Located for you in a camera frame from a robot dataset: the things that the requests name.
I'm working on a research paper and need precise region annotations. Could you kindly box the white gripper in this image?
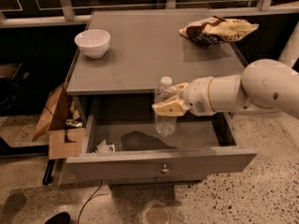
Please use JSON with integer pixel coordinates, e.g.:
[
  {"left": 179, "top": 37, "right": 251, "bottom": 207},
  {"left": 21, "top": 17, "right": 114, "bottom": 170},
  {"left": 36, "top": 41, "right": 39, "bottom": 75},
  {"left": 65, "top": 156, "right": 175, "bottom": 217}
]
[{"left": 152, "top": 77, "right": 215, "bottom": 117}]

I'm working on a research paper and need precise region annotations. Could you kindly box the clear plastic water bottle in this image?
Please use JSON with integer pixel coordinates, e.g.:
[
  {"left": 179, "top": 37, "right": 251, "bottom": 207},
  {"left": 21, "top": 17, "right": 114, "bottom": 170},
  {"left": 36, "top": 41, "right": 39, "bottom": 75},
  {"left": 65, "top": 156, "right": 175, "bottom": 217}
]
[{"left": 154, "top": 77, "right": 177, "bottom": 136}]

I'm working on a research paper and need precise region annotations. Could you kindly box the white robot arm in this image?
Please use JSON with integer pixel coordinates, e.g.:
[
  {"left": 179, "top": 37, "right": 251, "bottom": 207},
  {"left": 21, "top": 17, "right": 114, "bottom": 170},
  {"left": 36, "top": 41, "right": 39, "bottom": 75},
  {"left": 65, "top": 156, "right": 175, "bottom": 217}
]
[{"left": 152, "top": 59, "right": 299, "bottom": 119}]

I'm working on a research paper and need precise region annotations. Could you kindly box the brass drawer knob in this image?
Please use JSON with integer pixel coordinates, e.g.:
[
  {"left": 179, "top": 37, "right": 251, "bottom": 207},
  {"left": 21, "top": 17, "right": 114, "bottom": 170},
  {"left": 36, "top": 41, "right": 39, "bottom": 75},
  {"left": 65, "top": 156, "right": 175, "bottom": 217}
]
[{"left": 161, "top": 164, "right": 170, "bottom": 175}]

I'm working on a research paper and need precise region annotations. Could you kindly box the open grey top drawer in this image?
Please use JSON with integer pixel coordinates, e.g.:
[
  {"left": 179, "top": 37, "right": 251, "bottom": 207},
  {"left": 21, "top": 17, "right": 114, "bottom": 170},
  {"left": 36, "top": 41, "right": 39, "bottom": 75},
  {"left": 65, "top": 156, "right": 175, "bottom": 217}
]
[{"left": 66, "top": 98, "right": 257, "bottom": 185}]

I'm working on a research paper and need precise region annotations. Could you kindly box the grey wooden nightstand cabinet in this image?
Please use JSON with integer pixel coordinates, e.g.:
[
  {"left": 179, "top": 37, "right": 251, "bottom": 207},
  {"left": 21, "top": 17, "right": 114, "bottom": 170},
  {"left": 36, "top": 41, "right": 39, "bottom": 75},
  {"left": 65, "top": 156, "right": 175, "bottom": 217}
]
[{"left": 64, "top": 8, "right": 258, "bottom": 186}]

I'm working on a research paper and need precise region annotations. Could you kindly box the yellow brown chip bag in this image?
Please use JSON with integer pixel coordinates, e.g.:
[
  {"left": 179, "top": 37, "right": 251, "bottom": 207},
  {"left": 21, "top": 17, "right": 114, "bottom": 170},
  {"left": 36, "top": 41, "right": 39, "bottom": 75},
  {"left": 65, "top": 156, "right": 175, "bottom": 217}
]
[{"left": 179, "top": 16, "right": 259, "bottom": 46}]

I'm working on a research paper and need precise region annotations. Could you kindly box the crumpled white wrapper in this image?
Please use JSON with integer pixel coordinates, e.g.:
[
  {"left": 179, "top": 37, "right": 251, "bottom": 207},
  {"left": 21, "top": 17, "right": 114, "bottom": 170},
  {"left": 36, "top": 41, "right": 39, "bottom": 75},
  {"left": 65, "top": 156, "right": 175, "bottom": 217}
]
[{"left": 95, "top": 140, "right": 115, "bottom": 153}]

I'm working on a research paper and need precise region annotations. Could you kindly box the white ceramic bowl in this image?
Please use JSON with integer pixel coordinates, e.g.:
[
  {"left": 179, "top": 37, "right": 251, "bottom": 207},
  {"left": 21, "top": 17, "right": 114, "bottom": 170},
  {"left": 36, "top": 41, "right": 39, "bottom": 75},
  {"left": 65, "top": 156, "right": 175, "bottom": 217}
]
[{"left": 75, "top": 29, "right": 111, "bottom": 59}]

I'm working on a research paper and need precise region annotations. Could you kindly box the brown cardboard box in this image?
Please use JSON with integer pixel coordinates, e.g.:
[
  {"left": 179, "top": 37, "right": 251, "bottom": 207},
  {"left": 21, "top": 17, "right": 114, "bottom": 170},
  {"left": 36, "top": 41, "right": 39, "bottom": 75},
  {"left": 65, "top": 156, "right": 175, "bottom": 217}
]
[{"left": 33, "top": 85, "right": 85, "bottom": 160}]

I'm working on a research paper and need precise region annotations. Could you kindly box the black shoe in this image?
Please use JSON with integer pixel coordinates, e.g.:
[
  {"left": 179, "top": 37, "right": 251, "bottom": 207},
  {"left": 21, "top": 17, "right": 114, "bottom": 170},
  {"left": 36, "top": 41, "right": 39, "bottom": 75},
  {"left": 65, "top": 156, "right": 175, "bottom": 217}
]
[{"left": 45, "top": 212, "right": 71, "bottom": 224}]

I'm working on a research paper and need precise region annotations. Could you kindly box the black metal stand base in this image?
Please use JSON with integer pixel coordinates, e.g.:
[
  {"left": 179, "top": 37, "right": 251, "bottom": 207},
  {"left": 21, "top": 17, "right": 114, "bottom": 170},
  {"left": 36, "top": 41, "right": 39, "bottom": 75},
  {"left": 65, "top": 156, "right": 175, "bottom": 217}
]
[{"left": 0, "top": 137, "right": 55, "bottom": 186}]

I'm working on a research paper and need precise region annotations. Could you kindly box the black floor cable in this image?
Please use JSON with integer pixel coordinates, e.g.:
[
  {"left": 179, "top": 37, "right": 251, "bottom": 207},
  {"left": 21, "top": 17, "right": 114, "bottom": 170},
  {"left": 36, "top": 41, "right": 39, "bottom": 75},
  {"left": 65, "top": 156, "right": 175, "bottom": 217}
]
[{"left": 77, "top": 180, "right": 104, "bottom": 224}]

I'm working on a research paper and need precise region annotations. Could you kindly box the white window frame railing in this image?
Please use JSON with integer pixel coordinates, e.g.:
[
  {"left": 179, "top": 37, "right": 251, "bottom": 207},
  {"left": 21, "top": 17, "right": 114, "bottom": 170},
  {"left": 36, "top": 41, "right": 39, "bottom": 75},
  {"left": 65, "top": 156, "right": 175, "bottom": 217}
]
[{"left": 0, "top": 0, "right": 298, "bottom": 28}]

